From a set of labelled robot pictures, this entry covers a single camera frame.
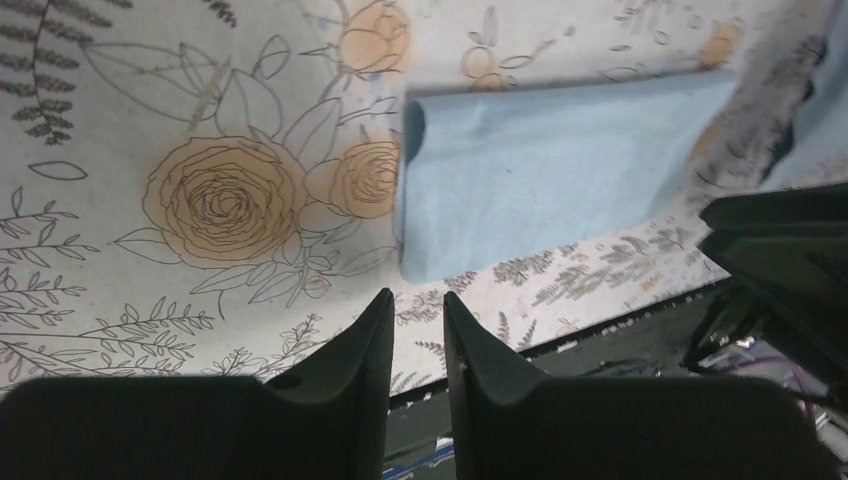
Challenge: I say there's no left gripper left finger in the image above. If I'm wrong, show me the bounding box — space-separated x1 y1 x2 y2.
1 289 394 479

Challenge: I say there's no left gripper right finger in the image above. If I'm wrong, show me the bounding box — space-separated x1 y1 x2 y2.
443 293 840 479

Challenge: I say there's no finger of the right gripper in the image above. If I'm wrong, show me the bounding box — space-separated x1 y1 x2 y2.
699 228 847 383
699 183 847 230

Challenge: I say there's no small light blue cloth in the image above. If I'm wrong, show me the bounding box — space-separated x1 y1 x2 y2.
394 71 739 284

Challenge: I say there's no large light blue cloth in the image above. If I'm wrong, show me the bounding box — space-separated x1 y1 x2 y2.
761 1 847 190

